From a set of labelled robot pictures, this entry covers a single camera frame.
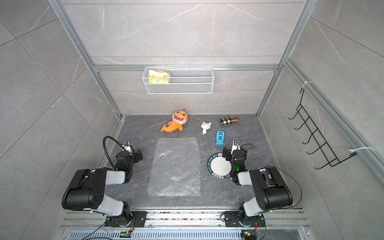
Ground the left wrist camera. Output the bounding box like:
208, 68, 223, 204
121, 141, 134, 153

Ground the black wire hook rack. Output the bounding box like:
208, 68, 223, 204
288, 89, 358, 170

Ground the blue tape dispenser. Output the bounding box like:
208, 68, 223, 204
216, 131, 225, 146

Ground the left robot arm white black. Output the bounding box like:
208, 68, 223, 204
62, 136, 143, 227

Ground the yellow white cloth in basket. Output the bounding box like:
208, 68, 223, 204
148, 70, 171, 85

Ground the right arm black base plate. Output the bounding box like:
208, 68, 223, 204
220, 211, 266, 228

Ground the aluminium mounting rail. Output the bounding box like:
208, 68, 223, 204
56, 207, 314, 240

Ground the white plate teal rim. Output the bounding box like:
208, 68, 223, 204
207, 153, 232, 180

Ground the small white bunny plush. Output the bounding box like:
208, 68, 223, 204
201, 122, 212, 135

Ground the white wire mesh basket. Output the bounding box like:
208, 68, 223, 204
142, 67, 215, 95

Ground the orange shark plush toy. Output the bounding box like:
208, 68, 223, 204
161, 110, 188, 133

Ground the plaid brown pouch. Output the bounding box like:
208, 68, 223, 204
219, 117, 240, 125

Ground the clear bubble wrap sheet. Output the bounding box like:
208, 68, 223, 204
148, 138, 201, 197

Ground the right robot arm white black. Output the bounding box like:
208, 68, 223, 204
223, 146, 297, 227

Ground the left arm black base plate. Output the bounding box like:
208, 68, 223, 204
104, 211, 148, 228

